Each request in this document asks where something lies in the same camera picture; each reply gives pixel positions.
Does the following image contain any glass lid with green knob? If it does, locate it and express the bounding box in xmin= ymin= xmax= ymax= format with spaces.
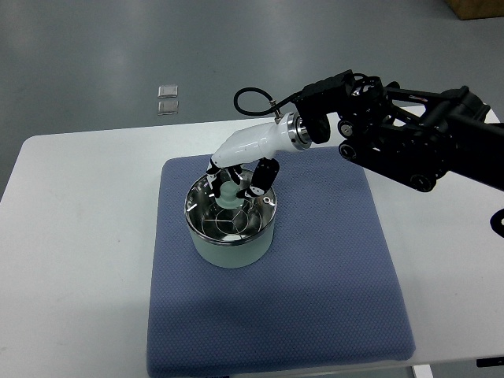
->
xmin=184 ymin=169 xmax=276 ymax=246

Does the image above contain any upper floor metal plate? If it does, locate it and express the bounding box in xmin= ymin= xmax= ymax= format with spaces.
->
xmin=157 ymin=84 xmax=178 ymax=98

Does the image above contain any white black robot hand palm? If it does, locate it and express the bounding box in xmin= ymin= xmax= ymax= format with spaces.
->
xmin=211 ymin=113 xmax=311 ymax=167

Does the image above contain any floor metal plate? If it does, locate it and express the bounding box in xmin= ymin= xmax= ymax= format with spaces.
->
xmin=157 ymin=84 xmax=178 ymax=98
xmin=157 ymin=100 xmax=179 ymax=116

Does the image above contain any brown cardboard box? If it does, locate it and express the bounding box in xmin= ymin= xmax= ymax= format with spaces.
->
xmin=445 ymin=0 xmax=504 ymax=20

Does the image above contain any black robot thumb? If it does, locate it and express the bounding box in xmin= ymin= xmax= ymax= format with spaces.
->
xmin=236 ymin=157 xmax=280 ymax=198

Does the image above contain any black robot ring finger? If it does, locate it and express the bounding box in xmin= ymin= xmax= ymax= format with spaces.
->
xmin=206 ymin=160 xmax=217 ymax=175

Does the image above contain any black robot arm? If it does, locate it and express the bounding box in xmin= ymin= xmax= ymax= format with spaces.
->
xmin=206 ymin=70 xmax=503 ymax=198

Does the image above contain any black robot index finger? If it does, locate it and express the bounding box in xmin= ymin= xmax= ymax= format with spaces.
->
xmin=209 ymin=172 xmax=223 ymax=198

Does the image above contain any lower floor metal plate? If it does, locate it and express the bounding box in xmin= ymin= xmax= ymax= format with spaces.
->
xmin=157 ymin=100 xmax=179 ymax=116

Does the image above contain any mint green pot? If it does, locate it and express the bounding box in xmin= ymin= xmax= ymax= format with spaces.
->
xmin=184 ymin=169 xmax=276 ymax=269

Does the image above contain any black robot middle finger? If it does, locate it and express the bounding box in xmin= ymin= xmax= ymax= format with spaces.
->
xmin=228 ymin=165 xmax=242 ymax=184

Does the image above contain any blue textured mat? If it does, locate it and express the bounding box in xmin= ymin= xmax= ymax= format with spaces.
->
xmin=146 ymin=148 xmax=415 ymax=377

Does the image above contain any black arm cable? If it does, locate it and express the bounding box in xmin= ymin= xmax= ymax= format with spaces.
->
xmin=233 ymin=87 xmax=300 ymax=121

